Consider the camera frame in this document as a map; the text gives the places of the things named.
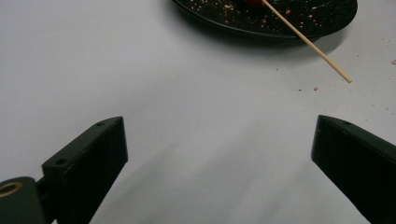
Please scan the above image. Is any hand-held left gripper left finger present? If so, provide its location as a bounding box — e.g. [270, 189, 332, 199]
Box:
[41, 116, 129, 224]

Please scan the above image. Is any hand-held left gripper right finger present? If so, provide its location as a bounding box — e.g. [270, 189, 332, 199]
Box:
[310, 114, 396, 224]

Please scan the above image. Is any wooden skewer stick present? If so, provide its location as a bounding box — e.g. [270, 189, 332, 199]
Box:
[261, 0, 354, 84]

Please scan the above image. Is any black round plate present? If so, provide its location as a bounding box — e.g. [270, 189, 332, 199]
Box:
[171, 0, 359, 41]

